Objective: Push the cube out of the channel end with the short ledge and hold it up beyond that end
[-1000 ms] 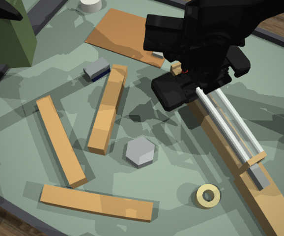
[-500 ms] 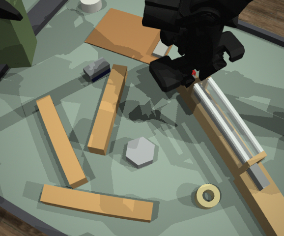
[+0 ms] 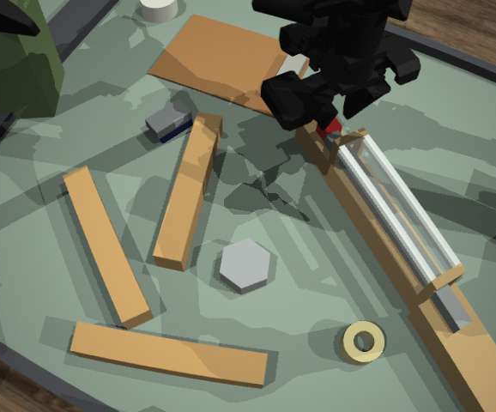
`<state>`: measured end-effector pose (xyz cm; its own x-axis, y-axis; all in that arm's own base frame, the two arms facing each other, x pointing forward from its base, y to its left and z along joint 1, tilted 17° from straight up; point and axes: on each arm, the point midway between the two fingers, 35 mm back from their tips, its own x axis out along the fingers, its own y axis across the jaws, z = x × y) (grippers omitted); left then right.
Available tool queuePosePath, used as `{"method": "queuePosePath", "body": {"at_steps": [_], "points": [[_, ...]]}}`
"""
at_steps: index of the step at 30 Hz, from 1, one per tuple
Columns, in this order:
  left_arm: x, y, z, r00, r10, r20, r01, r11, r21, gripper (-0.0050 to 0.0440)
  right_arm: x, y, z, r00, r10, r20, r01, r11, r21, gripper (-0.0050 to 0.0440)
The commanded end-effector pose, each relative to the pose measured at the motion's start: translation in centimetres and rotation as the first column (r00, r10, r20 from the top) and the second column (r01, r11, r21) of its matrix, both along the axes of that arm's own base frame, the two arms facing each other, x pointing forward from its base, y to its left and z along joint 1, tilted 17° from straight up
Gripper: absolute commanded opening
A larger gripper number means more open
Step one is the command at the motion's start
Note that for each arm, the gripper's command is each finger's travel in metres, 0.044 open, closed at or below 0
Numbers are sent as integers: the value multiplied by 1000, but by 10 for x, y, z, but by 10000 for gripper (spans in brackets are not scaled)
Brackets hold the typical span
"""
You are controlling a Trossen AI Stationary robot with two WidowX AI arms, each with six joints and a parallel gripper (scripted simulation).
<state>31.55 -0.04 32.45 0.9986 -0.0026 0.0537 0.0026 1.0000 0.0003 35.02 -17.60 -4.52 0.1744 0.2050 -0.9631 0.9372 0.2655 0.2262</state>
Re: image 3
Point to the beige roll of tape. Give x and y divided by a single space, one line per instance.
373 335

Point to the clear rectangular channel cover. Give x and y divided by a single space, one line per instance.
403 225

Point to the red cube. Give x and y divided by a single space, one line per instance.
334 125

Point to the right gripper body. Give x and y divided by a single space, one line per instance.
342 71

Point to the brown flat board with grey clip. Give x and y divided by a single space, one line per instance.
231 63

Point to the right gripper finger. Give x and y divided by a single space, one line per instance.
357 101
327 116

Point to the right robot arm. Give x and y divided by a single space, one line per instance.
356 32

